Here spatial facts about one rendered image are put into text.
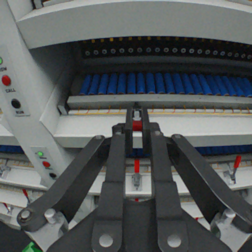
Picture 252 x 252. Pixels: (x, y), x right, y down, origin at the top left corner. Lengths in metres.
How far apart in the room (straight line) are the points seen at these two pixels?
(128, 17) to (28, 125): 0.25
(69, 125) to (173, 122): 0.20
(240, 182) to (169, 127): 0.32
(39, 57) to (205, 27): 0.25
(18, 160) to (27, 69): 0.38
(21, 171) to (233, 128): 0.59
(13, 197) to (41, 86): 0.61
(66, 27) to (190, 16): 0.16
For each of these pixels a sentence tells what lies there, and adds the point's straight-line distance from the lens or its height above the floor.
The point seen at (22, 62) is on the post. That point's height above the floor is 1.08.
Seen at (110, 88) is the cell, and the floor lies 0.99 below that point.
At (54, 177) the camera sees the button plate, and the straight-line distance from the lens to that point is 0.41.
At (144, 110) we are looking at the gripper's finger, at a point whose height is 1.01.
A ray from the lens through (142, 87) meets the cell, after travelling 0.31.
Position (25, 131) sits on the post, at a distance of 0.33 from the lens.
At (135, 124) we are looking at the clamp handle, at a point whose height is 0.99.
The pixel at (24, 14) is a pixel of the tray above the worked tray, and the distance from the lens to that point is 0.27.
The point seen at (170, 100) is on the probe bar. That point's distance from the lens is 0.29.
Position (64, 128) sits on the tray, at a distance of 0.30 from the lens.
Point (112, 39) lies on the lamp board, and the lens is 0.36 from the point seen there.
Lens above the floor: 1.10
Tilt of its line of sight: 36 degrees down
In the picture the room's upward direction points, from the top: 3 degrees counter-clockwise
